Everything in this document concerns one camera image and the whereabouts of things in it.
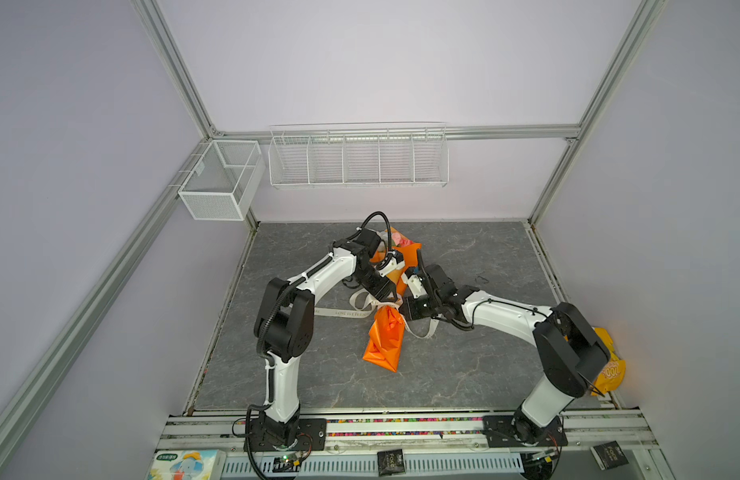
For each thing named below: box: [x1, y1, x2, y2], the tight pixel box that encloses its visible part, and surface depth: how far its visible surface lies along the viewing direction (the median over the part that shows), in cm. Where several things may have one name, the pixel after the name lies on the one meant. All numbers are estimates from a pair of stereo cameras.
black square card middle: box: [377, 449, 406, 476], surface depth 70 cm
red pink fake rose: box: [391, 232, 414, 247], surface depth 110 cm
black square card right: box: [590, 440, 629, 471], surface depth 71 cm
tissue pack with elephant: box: [146, 449, 227, 480], surface depth 67 cm
